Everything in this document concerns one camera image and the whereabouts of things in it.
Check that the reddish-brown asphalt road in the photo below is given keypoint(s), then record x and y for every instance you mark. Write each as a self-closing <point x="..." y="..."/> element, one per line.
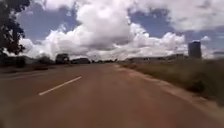
<point x="100" y="100"/>

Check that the low long building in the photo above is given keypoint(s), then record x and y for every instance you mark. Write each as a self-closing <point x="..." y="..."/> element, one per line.
<point x="153" y="59"/>

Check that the dark bush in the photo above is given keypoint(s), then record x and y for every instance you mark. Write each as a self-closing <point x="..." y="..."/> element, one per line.
<point x="62" y="58"/>

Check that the white dashed centre line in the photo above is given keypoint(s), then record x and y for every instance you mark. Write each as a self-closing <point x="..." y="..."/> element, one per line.
<point x="60" y="85"/>

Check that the dry grass verge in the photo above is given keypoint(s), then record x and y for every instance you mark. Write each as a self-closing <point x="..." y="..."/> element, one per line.
<point x="180" y="76"/>

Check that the large dark tree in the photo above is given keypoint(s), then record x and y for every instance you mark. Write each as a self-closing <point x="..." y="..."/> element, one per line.
<point x="10" y="30"/>

